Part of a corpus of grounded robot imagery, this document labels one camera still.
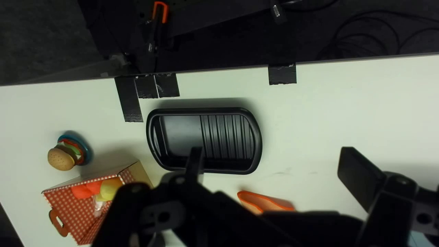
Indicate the black ridged oven tray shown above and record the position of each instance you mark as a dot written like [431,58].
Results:
[228,138]

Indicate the small blue plate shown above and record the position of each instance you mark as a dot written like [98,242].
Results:
[88,153]

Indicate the short black tape strip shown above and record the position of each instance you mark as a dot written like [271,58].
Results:
[282,75]

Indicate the long black tape strip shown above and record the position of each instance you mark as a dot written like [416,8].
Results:
[129,98]

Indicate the orange-red plush fruit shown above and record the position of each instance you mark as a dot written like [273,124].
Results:
[84,190]

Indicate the orange cloth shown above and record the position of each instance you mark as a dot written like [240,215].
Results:
[261,201]

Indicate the burger plush toy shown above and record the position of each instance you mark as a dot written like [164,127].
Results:
[62,159]

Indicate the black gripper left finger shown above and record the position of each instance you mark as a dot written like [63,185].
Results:
[151,215]

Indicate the red checkered cardboard basket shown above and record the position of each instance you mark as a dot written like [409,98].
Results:
[73,213]

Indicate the square black tape patch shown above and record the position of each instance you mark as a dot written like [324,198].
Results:
[168,86]
[146,87]

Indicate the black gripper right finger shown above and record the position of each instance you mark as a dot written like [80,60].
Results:
[393,207]

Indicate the round yellow plush fruit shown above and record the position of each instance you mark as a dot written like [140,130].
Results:
[110,189]

